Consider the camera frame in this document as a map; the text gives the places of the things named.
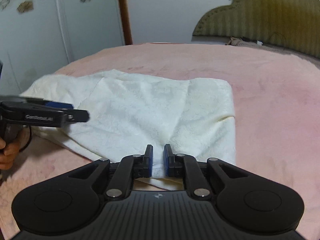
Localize person's left hand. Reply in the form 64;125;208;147
0;129;30;172

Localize pink bed blanket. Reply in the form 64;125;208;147
0;42;320;230

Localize white pants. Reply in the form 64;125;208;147
19;69;237;188

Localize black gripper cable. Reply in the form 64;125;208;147
18;127;33;153

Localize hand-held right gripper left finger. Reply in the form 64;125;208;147
67;144;154;201

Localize olive padded headboard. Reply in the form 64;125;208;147
192;0;320;60

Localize flower-print sliding wardrobe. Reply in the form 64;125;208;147
0;0;125;97

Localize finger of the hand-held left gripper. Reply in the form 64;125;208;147
21;98;74;111
59;108;90;125

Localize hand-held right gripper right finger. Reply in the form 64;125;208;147
163;144;248;201

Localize brown wooden door frame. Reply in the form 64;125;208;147
116;0;133;46

